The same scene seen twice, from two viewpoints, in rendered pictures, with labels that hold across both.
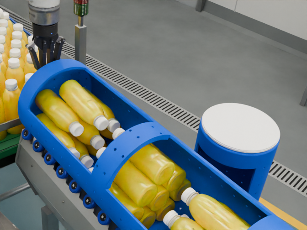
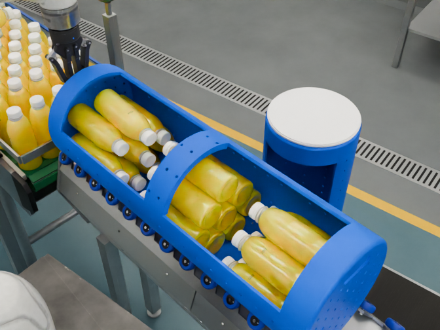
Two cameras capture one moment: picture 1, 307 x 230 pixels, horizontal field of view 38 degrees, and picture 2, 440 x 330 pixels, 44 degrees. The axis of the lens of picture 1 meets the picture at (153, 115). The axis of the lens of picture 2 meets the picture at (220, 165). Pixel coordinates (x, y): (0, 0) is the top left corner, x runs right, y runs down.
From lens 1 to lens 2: 0.09 m
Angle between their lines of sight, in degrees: 8
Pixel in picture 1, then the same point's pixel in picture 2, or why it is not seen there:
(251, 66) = (329, 25)
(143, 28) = not seen: outside the picture
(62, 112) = (101, 130)
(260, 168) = (341, 162)
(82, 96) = (121, 108)
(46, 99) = (80, 116)
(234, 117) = (305, 106)
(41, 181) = (90, 210)
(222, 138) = (293, 133)
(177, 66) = (238, 38)
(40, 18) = (57, 21)
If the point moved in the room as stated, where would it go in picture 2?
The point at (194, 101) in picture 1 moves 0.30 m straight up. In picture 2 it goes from (263, 80) to (266, 39)
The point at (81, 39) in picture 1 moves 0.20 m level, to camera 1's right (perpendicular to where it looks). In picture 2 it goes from (112, 30) to (167, 30)
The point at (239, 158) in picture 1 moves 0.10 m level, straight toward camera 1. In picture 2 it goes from (315, 154) to (310, 178)
